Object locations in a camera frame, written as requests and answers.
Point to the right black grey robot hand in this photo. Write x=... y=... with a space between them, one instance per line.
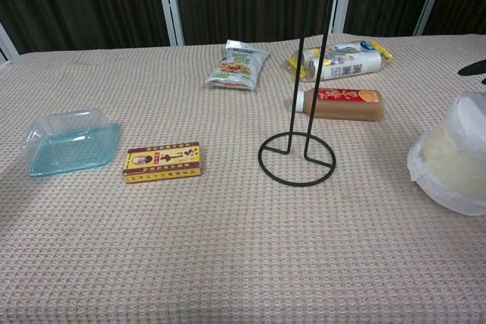
x=474 y=69

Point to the paper towel roll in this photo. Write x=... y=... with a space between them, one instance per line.
x=452 y=164

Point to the beige woven tablecloth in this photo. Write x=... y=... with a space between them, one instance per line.
x=228 y=244

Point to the packaged white bag rolls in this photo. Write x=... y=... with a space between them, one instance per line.
x=349 y=60

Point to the brown juice bottle red label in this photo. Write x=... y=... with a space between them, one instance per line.
x=341 y=106

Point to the green white snack bag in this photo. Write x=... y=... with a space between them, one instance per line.
x=237 y=66

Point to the yellow red printed box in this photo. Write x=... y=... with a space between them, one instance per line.
x=163 y=162

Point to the clear blue plastic container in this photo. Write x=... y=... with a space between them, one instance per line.
x=72 y=149

